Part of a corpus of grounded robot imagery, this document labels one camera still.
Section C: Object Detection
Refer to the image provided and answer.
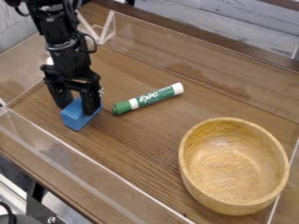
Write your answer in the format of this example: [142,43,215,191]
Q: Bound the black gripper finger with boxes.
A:
[45,81,72,109]
[79,82,101,116]

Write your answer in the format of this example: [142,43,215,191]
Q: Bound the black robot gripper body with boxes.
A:
[40,65,100,92]

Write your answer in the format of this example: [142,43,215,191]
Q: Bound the blue rectangular block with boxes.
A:
[60,98,103,131]

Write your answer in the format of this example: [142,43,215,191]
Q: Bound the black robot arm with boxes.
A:
[4,0,101,116]

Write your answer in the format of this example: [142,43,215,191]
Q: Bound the brown wooden bowl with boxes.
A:
[179,117,290,216]

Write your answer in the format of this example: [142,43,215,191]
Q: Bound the green Expo dry-erase marker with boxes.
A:
[112,82,184,116]

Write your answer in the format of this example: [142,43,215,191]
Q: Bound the clear acrylic tray walls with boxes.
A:
[0,4,299,224]

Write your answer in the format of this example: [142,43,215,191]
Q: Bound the black cable lower left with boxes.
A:
[0,200,16,224]

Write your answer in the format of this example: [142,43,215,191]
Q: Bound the black metal table frame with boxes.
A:
[0,156,69,224]

